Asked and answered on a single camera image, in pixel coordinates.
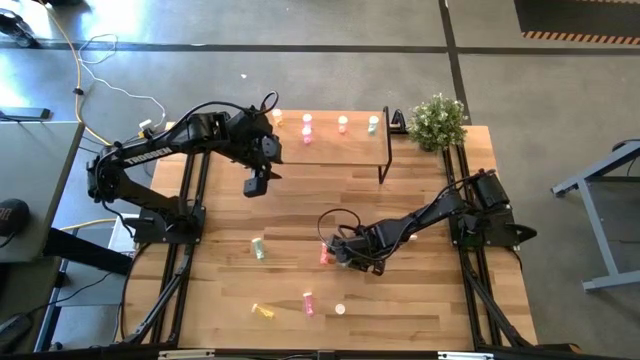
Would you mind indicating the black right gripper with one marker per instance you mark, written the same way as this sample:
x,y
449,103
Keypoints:
x,y
360,247

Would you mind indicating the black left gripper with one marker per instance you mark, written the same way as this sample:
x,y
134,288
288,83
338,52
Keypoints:
x,y
257,185

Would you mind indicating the purple medicine bottle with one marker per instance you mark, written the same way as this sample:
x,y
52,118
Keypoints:
x,y
306,135
307,119

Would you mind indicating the teal medicine bottle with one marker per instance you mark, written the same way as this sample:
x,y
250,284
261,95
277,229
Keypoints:
x,y
258,248
373,124

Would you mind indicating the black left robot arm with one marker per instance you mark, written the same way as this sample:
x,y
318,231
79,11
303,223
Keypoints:
x,y
150,155

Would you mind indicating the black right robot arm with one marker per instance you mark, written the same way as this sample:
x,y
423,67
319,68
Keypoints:
x,y
430,212

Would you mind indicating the magenta medicine bottle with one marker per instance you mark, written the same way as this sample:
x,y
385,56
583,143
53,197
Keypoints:
x,y
309,304

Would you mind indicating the black table clamp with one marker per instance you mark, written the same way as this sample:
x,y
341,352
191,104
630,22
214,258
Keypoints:
x,y
398,120

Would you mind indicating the white and yellow plug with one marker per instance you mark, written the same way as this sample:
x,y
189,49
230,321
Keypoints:
x,y
145,127

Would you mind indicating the green potted plant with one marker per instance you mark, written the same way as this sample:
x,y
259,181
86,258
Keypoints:
x,y
437,122

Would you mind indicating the black desk support bar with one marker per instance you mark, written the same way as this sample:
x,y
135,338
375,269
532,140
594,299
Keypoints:
x,y
90,252

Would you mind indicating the grey desk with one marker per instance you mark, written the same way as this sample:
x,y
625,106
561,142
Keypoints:
x,y
35,165

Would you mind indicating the black flat device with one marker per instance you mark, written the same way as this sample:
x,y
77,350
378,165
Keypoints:
x,y
25,113

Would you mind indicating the black chair base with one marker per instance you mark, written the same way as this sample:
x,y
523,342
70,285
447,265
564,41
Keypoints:
x,y
15,30

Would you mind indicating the black hazard-striped floor mat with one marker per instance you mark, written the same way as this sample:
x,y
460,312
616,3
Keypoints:
x,y
575,17

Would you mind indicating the wooden shelf black metal frame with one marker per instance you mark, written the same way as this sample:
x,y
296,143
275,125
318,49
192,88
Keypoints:
x,y
340,150

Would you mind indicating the black aluminium table frame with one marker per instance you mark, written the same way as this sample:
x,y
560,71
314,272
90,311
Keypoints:
x,y
191,250

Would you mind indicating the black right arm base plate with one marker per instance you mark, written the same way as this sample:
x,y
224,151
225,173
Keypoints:
x,y
500,236

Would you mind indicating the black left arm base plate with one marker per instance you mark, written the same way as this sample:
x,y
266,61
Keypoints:
x,y
150,232

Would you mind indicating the white frame bracket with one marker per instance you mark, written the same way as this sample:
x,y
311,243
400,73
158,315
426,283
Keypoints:
x,y
465,355
185,354

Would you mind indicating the blue-grey table frame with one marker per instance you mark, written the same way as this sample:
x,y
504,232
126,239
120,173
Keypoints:
x,y
595,168

